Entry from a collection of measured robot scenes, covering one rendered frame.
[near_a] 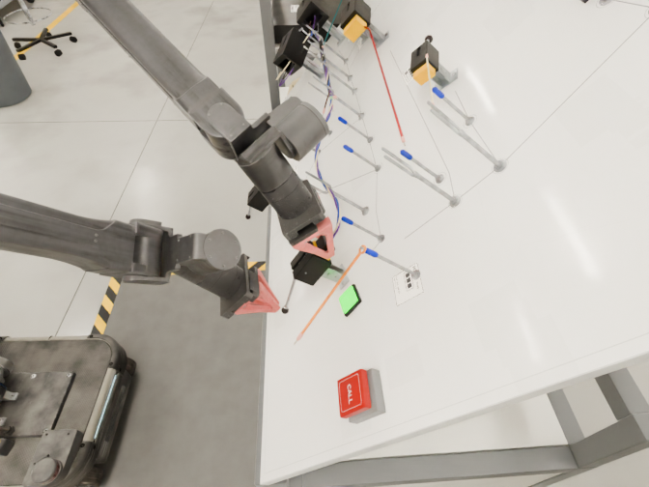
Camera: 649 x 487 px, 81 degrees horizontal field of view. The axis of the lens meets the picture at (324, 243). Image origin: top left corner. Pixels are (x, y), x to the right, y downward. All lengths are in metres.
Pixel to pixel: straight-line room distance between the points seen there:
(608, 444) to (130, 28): 0.99
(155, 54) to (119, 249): 0.28
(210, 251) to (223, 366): 1.32
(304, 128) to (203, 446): 1.41
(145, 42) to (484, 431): 0.90
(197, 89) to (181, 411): 1.43
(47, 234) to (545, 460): 0.89
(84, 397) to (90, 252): 1.21
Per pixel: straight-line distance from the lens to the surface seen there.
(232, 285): 0.61
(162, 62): 0.62
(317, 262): 0.61
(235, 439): 1.70
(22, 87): 4.17
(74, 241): 0.50
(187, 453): 1.73
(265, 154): 0.50
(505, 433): 0.92
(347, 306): 0.62
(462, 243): 0.52
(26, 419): 1.73
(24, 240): 0.47
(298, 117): 0.53
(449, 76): 0.72
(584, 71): 0.57
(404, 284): 0.56
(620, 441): 0.84
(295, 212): 0.54
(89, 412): 1.66
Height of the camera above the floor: 1.62
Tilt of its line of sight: 49 degrees down
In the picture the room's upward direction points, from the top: straight up
